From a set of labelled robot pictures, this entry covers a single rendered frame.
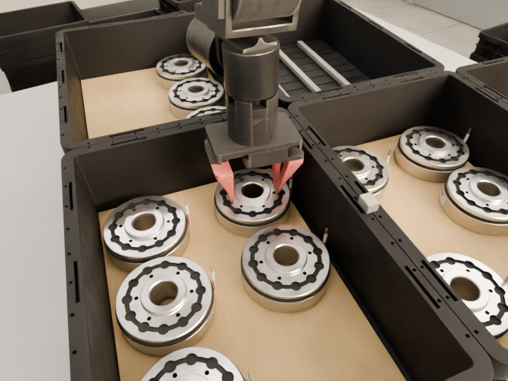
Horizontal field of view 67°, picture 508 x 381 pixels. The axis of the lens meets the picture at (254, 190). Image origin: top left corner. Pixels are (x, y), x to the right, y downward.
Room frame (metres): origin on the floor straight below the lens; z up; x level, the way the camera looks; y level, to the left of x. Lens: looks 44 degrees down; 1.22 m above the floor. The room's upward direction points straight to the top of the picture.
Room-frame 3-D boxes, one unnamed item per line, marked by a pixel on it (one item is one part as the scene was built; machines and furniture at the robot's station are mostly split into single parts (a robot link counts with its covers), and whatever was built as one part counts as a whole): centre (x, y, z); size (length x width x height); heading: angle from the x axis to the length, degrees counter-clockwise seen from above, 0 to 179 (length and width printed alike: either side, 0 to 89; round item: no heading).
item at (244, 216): (0.37, 0.00, 0.86); 0.10 x 0.10 x 0.01
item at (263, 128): (0.37, 0.00, 0.98); 0.10 x 0.07 x 0.07; 106
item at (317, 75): (0.72, -0.11, 0.87); 0.40 x 0.30 x 0.11; 21
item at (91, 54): (0.61, 0.17, 0.87); 0.40 x 0.30 x 0.11; 21
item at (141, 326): (0.21, 0.10, 0.86); 0.10 x 0.10 x 0.01
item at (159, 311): (0.21, 0.10, 0.86); 0.05 x 0.05 x 0.01
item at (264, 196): (0.37, 0.00, 0.86); 0.05 x 0.05 x 0.01
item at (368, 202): (0.28, -0.12, 0.94); 0.02 x 0.01 x 0.01; 21
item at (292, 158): (0.37, -0.02, 0.91); 0.07 x 0.07 x 0.09; 16
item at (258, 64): (0.37, 0.01, 1.04); 0.07 x 0.06 x 0.07; 32
